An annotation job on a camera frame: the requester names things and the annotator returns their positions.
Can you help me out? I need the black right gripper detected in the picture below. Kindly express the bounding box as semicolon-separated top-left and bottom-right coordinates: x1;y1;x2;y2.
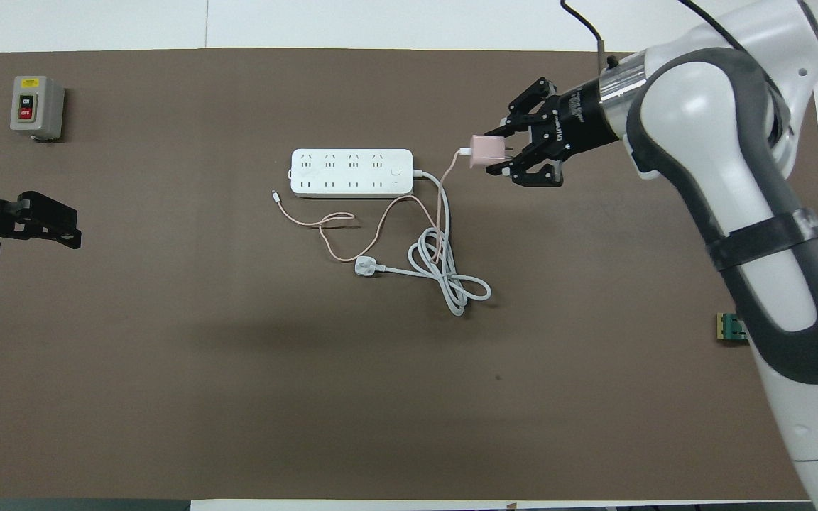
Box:
486;77;626;188

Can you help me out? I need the pink charger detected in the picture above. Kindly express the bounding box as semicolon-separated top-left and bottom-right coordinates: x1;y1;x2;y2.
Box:
469;134;518;170

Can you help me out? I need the pink charging cable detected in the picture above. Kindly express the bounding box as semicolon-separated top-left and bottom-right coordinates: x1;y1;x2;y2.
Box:
271;147;474;265

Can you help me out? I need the white power strip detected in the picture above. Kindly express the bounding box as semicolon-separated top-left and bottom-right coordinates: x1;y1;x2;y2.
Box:
290;148;415;199

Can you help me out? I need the brown table mat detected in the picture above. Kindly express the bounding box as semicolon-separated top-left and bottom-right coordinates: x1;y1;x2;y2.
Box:
0;48;818;502

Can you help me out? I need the grey on/off switch box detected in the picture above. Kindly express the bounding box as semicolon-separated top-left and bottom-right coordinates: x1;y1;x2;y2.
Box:
10;75;66;142

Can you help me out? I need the white power cord with plug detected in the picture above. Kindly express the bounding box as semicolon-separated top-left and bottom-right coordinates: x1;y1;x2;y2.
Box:
354;169;492;317

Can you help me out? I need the green knife switch yellow base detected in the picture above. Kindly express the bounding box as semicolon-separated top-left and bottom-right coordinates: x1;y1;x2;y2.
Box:
716;312;750;344

